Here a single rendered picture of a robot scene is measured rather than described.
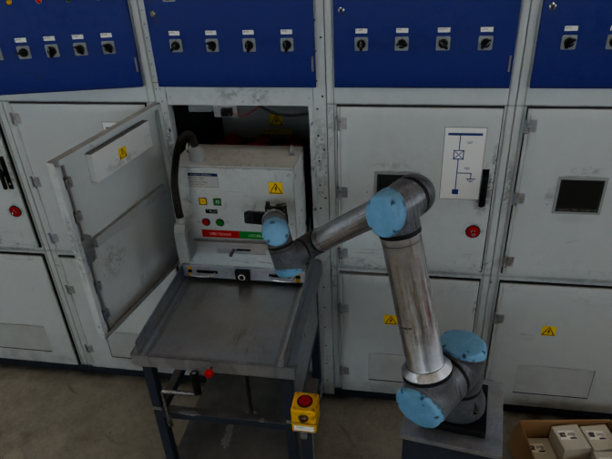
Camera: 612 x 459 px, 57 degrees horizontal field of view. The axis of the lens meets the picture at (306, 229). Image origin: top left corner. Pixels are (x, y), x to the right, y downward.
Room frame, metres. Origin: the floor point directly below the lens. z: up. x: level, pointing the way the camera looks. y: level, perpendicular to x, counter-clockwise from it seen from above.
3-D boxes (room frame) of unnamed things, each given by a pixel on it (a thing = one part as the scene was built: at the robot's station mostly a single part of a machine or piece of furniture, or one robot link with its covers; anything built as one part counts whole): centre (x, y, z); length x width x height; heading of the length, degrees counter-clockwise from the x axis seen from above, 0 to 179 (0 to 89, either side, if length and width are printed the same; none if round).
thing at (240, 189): (2.00, 0.28, 1.15); 0.48 x 0.01 x 0.48; 79
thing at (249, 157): (2.25, 0.23, 1.15); 0.51 x 0.50 x 0.48; 169
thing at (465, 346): (1.33, -0.47, 0.96); 0.17 x 0.15 x 0.18; 136
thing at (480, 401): (1.34, -0.48, 0.83); 0.19 x 0.19 x 0.10
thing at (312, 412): (1.26, 0.03, 0.85); 0.08 x 0.08 x 0.10; 79
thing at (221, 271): (2.01, 0.27, 0.90); 0.54 x 0.05 x 0.06; 79
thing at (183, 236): (1.97, 0.50, 1.09); 0.08 x 0.05 x 0.17; 169
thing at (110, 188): (1.98, 0.70, 1.21); 0.63 x 0.07 x 0.74; 158
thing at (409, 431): (1.34, -0.47, 0.74); 0.32 x 0.32 x 0.02; 71
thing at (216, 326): (1.85, 0.31, 0.82); 0.68 x 0.62 x 0.06; 169
